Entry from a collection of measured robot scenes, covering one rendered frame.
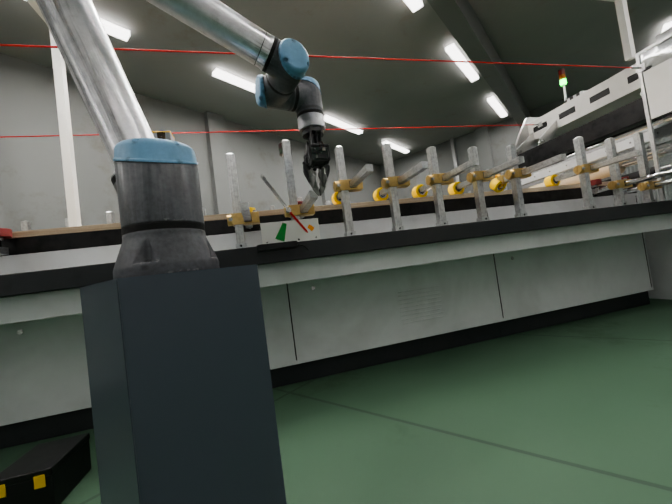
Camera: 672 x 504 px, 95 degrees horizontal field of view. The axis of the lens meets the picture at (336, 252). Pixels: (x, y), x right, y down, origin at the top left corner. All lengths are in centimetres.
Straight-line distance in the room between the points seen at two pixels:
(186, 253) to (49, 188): 447
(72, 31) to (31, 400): 145
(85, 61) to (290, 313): 120
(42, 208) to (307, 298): 391
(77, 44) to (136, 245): 53
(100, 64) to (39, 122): 435
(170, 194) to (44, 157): 453
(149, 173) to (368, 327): 134
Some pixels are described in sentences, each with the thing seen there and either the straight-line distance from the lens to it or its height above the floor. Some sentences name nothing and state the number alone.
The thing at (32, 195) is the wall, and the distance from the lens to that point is 502.
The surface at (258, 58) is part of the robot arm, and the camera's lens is 97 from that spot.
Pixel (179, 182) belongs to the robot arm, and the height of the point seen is 77.
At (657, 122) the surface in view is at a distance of 313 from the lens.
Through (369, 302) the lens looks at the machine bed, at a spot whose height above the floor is 35.
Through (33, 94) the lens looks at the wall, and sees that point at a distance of 547.
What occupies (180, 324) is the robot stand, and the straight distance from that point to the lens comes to 59.
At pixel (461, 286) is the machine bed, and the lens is 198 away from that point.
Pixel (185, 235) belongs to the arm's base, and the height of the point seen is 67.
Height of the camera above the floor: 58
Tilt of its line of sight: 2 degrees up
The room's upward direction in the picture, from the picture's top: 8 degrees counter-clockwise
